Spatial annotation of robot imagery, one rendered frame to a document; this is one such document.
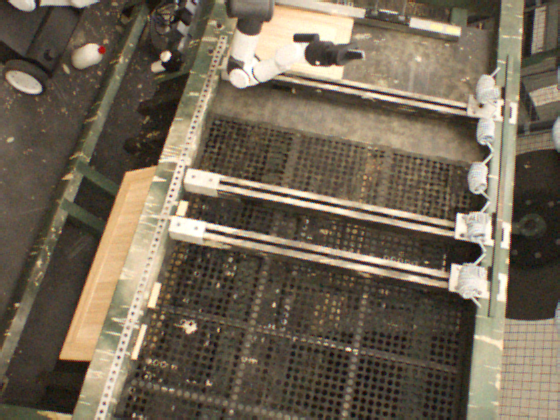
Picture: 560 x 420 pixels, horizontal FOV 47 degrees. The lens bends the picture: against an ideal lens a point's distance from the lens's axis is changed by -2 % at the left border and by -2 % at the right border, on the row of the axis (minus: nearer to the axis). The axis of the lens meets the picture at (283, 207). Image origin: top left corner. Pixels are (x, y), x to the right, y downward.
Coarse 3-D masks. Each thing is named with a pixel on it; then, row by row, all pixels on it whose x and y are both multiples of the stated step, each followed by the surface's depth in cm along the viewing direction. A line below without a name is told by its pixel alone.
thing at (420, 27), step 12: (276, 0) 282; (288, 0) 282; (300, 0) 283; (312, 0) 283; (324, 12) 281; (336, 12) 280; (348, 12) 280; (360, 12) 280; (372, 24) 281; (384, 24) 280; (396, 24) 278; (420, 24) 278; (444, 24) 279; (432, 36) 280; (444, 36) 278; (456, 36) 277
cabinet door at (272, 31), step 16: (288, 16) 281; (304, 16) 281; (320, 16) 282; (272, 32) 277; (288, 32) 278; (304, 32) 278; (320, 32) 278; (336, 32) 278; (256, 48) 273; (272, 48) 274; (304, 64) 270
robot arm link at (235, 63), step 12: (240, 36) 225; (252, 36) 224; (240, 48) 229; (252, 48) 230; (228, 60) 234; (240, 60) 233; (252, 60) 237; (228, 72) 238; (240, 72) 234; (240, 84) 238
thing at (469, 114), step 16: (224, 64) 262; (272, 80) 261; (288, 80) 259; (304, 80) 261; (320, 80) 260; (336, 80) 260; (320, 96) 264; (336, 96) 261; (352, 96) 259; (368, 96) 257; (384, 96) 257; (400, 96) 259; (416, 96) 258; (480, 96) 244; (496, 96) 241; (400, 112) 262; (416, 112) 259; (432, 112) 257; (448, 112) 255; (464, 112) 255; (480, 112) 251; (496, 112) 251; (512, 112) 251
